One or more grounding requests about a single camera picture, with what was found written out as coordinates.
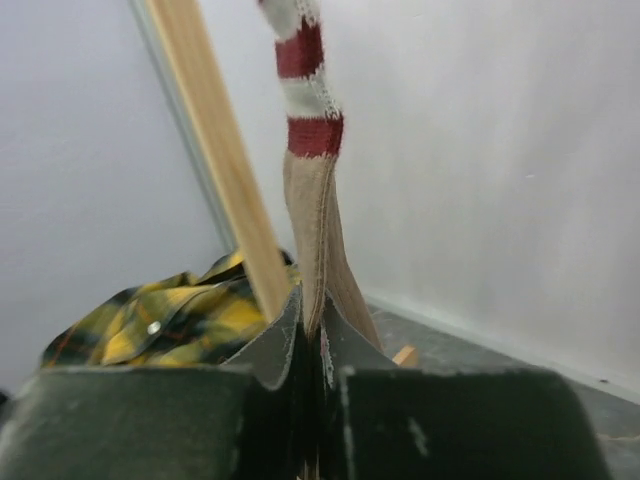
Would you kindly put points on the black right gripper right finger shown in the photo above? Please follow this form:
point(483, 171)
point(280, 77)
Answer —
point(382, 421)

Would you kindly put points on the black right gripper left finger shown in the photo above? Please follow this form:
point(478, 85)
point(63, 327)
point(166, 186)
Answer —
point(239, 420)

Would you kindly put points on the beige maroon white-striped sock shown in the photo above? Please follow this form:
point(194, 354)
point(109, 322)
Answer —
point(315, 130)

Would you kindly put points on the yellow plaid shirt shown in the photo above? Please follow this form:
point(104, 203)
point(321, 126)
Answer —
point(184, 320)

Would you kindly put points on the wooden clothes rack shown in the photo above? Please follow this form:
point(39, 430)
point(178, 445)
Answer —
point(186, 41)

